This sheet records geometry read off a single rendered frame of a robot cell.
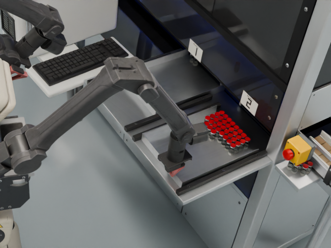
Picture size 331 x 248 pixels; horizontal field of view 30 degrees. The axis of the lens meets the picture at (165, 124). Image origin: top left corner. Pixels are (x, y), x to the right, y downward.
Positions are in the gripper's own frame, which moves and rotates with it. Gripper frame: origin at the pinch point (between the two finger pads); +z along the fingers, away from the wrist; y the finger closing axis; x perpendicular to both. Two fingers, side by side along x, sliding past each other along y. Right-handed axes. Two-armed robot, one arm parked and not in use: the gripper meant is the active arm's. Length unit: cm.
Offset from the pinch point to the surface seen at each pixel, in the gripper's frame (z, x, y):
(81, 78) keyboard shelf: 10, 68, 1
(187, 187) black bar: 0.9, -6.9, 2.1
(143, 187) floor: 91, 58, 34
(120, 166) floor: 91, 77, 31
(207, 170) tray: -0.7, -5.3, 11.4
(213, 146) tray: 2.7, 5.5, 22.6
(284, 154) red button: -9.0, -17.1, 34.4
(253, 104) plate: -12.6, 5.1, 37.8
